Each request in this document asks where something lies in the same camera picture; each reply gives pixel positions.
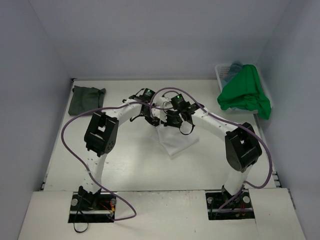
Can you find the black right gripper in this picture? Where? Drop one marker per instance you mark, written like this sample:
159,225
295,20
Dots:
171,120

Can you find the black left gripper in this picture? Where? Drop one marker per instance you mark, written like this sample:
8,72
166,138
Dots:
152,119

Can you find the white t shirt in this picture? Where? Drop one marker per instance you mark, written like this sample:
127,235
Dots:
173,140

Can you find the grey t shirt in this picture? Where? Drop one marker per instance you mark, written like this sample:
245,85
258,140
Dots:
85,99

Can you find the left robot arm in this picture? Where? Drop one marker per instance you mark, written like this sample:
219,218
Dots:
100,138

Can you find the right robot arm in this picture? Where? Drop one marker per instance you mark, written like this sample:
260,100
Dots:
242,149

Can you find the white laundry basket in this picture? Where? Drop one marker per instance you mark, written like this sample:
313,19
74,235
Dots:
221,71

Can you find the green t shirt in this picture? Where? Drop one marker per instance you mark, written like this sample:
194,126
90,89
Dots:
245,92

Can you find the light blue garment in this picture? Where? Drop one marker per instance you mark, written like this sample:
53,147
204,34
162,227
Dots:
234,69

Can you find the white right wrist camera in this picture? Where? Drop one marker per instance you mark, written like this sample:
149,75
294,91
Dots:
160,105

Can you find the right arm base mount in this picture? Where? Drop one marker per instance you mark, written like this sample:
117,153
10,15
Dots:
239,209

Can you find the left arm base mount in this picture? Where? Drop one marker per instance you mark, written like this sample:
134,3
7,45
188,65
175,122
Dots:
102,211

